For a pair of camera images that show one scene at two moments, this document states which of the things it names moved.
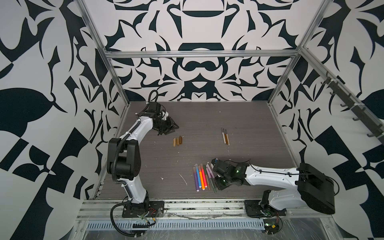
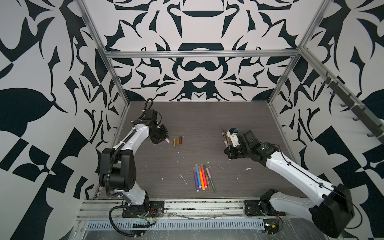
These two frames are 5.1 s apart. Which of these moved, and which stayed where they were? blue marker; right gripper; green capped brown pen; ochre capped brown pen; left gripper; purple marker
Moved: left gripper; right gripper
Stayed: green capped brown pen; purple marker; blue marker; ochre capped brown pen
